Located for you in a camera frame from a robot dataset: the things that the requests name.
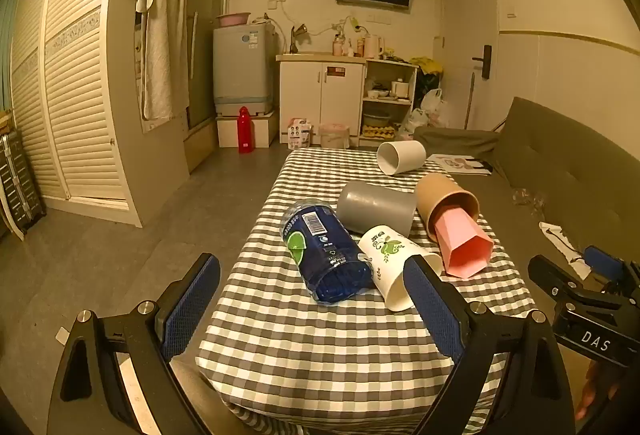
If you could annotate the egg carton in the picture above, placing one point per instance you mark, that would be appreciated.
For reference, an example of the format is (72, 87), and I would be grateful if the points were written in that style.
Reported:
(378, 130)

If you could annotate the tissue package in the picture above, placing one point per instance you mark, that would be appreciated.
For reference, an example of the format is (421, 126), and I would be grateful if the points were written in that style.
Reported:
(299, 134)

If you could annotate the pink angular cup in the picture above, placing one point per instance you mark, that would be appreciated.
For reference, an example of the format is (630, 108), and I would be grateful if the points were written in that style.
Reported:
(465, 250)

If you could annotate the yellow bag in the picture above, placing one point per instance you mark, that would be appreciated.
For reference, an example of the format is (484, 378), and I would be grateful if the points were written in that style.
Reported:
(429, 66)

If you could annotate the red bottle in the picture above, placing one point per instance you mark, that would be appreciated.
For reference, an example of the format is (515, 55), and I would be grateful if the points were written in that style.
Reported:
(245, 132)

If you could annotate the folded metal rack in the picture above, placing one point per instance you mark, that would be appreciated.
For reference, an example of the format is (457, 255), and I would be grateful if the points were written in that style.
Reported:
(20, 185)

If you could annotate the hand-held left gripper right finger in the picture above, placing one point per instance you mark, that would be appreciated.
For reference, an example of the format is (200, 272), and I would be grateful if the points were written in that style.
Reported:
(431, 307)

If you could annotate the pink basin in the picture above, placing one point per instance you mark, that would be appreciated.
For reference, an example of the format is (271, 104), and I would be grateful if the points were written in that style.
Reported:
(233, 19)

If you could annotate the white plastic bag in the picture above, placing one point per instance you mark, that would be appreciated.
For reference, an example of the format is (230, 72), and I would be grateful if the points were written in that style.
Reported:
(432, 101)
(412, 124)

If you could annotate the magazine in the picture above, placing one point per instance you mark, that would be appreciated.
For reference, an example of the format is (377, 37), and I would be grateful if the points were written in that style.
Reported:
(460, 163)

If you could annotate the brown cup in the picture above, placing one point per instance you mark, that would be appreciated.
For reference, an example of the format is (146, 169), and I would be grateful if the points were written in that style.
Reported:
(435, 195)

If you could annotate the white electric kettle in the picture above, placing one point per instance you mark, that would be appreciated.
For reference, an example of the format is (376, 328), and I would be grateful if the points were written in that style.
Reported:
(372, 46)

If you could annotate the grey white checkered tablecloth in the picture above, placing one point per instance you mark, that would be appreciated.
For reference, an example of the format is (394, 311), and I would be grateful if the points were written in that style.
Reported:
(300, 355)

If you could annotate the broom stick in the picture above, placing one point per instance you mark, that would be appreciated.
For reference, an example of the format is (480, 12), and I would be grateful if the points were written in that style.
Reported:
(470, 100)

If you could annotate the white paper bag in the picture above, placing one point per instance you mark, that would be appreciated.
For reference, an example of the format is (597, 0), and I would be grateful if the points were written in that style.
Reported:
(562, 245)

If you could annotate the person's right hand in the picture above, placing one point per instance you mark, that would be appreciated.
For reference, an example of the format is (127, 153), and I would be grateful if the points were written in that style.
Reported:
(595, 390)

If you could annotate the green sofa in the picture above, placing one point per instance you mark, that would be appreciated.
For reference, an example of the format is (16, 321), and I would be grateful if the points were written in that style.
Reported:
(550, 155)

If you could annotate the grey cup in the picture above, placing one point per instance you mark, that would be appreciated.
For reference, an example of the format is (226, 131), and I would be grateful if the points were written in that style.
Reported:
(375, 207)

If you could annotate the white platform box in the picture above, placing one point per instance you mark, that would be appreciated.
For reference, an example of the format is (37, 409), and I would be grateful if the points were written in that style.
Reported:
(262, 130)

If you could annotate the white cup with green print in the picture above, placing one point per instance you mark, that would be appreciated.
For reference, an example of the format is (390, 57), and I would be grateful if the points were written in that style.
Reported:
(387, 260)

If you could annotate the blue plastic bottle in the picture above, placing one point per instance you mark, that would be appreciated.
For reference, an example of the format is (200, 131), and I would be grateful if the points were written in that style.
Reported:
(320, 255)

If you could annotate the pink trash can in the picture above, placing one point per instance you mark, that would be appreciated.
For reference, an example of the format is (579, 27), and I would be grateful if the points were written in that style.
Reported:
(333, 135)

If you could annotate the white hanging towel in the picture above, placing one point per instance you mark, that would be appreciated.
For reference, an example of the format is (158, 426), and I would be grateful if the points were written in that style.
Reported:
(162, 45)

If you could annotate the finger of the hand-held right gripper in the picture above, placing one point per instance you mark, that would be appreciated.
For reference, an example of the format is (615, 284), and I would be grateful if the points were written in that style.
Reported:
(602, 260)
(555, 280)

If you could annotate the white louvered wardrobe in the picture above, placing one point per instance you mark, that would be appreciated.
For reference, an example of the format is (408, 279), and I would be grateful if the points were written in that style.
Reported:
(75, 90)

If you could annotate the white sink cabinet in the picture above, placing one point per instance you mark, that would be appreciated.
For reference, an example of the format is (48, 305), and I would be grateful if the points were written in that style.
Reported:
(320, 90)

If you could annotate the white open shelf unit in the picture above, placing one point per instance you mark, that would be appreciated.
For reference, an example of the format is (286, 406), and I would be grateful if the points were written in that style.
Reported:
(412, 90)

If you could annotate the clear plastic wrapper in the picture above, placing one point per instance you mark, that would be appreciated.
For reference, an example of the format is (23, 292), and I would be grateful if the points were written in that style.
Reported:
(527, 200)

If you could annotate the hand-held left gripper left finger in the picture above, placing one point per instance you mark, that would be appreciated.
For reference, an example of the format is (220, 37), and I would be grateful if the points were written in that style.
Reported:
(190, 300)

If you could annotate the washing machine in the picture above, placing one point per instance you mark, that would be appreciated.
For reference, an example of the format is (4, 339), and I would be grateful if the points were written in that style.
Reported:
(242, 65)

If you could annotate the white door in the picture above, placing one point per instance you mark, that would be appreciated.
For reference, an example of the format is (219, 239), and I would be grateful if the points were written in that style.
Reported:
(467, 5)

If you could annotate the plain white cup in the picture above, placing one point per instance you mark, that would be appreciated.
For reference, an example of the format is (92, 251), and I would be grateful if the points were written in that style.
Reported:
(405, 155)

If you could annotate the pink bottle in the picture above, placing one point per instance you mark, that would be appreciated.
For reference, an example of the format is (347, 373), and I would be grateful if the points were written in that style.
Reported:
(338, 46)

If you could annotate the metal faucet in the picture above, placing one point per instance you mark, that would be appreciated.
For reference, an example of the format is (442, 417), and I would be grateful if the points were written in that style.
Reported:
(297, 32)

